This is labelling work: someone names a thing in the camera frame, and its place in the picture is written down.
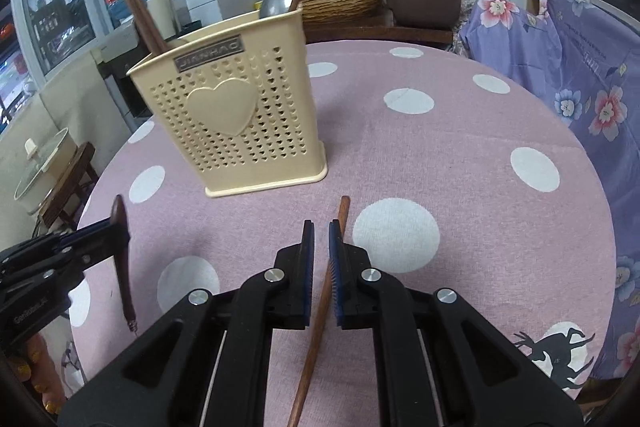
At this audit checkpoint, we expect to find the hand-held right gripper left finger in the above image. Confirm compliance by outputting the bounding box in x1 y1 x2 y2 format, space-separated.
57 219 316 427

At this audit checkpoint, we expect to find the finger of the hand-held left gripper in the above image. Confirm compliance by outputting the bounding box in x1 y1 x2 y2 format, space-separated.
49 226 133 281
0 216 124 266

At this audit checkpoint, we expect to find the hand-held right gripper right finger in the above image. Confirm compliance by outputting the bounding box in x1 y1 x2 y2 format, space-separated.
327 219 587 427

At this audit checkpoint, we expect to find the cream heart-pattern utensil holder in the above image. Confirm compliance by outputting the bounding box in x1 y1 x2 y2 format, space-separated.
125 7 330 198

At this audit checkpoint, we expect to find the dark wooden stool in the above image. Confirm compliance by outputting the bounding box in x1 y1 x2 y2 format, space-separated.
36 142 99 229

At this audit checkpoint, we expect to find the person's foot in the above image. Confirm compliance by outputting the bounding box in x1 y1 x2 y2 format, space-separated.
16 333 69 414

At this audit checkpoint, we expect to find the cream pot with glass lid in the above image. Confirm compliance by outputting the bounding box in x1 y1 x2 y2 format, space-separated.
12 127 78 216

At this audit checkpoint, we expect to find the pink polka dot tablecloth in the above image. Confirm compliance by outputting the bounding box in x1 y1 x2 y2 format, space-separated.
69 39 617 427

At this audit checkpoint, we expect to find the window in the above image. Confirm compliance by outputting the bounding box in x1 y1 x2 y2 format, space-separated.
0 0 103 134

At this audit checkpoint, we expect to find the white plastic jug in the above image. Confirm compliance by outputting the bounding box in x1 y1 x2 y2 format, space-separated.
146 0 175 42

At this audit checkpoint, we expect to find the dark wooden side table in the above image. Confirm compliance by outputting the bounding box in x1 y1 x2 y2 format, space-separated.
302 14 454 51

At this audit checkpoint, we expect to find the purple floral cloth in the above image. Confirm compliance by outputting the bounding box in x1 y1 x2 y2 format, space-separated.
457 0 640 382

